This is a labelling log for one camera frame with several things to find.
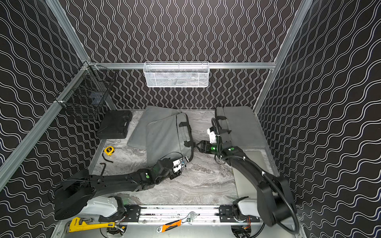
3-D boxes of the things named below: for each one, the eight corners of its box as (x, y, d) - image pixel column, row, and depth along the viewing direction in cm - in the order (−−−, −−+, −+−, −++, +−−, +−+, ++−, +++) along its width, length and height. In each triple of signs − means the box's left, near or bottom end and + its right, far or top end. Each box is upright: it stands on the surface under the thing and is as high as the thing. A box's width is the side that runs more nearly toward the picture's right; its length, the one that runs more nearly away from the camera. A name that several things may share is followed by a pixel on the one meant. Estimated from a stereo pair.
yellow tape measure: (104, 155, 98) (102, 153, 95) (107, 148, 101) (105, 146, 99) (113, 155, 98) (111, 153, 95) (115, 148, 101) (114, 146, 99)
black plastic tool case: (99, 139, 105) (95, 134, 100) (110, 115, 119) (107, 110, 114) (125, 139, 105) (122, 134, 100) (133, 115, 119) (131, 110, 114)
